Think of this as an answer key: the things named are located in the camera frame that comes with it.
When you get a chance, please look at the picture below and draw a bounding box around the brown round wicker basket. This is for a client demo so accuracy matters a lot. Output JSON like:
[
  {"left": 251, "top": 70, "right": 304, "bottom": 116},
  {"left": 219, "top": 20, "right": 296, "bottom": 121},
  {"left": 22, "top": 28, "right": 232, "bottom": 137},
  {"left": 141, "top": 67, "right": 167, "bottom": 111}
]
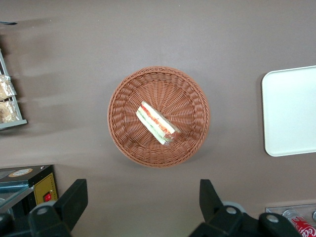
[{"left": 107, "top": 66, "right": 211, "bottom": 169}]

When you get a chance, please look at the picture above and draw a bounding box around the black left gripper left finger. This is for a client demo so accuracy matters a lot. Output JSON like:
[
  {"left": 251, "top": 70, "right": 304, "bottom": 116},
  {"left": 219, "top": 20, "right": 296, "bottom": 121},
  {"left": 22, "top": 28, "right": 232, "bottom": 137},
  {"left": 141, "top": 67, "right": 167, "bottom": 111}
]
[{"left": 28, "top": 179, "right": 88, "bottom": 237}]

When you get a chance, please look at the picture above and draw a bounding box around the triangle sandwich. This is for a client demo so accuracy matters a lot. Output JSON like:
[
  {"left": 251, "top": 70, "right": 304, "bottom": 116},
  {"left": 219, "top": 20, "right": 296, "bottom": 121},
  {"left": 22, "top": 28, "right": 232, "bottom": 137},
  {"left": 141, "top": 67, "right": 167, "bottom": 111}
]
[{"left": 135, "top": 100, "right": 182, "bottom": 146}]

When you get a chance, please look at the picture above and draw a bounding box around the black food warmer cabinet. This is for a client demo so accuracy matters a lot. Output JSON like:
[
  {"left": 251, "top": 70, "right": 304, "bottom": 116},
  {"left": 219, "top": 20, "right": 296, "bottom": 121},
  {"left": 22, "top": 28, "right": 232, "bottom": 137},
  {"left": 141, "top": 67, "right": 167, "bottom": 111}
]
[{"left": 0, "top": 164, "right": 59, "bottom": 222}]

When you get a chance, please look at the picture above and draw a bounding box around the clear acrylic bottle rack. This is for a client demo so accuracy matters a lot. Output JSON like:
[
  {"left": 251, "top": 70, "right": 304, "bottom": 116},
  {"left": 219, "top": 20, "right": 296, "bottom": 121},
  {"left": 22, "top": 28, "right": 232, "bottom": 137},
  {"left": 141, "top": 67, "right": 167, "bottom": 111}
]
[{"left": 265, "top": 204, "right": 316, "bottom": 237}]

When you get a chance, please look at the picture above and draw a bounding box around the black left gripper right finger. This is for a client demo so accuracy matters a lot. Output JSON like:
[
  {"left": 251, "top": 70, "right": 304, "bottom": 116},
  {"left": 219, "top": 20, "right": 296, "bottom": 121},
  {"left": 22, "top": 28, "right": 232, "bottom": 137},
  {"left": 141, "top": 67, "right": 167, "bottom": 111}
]
[{"left": 189, "top": 179, "right": 260, "bottom": 237}]

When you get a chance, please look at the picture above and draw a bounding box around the tray of packaged snacks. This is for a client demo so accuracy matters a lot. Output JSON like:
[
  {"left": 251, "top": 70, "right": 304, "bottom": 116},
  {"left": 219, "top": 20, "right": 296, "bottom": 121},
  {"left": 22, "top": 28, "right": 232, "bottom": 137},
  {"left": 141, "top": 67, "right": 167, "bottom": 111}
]
[{"left": 0, "top": 48, "right": 28, "bottom": 130}]

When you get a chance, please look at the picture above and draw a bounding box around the red cola bottle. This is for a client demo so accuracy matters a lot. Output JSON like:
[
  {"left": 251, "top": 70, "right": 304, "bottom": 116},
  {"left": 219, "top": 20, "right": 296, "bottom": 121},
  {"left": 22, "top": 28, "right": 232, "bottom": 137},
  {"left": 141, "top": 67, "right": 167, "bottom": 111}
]
[{"left": 282, "top": 209, "right": 316, "bottom": 237}]

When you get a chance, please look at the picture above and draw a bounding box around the cream plastic tray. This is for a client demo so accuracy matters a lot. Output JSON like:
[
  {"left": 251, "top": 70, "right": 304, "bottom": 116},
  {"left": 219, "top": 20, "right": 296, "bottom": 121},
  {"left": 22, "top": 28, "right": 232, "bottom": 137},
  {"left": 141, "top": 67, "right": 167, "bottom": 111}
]
[{"left": 261, "top": 65, "right": 316, "bottom": 158}]

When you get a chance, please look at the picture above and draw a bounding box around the clear bagged snack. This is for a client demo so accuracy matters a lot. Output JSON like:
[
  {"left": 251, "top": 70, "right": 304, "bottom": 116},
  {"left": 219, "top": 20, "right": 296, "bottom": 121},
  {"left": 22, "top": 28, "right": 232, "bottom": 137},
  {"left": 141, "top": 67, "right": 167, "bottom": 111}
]
[
  {"left": 0, "top": 75, "right": 18, "bottom": 102},
  {"left": 0, "top": 100, "right": 22, "bottom": 124}
]

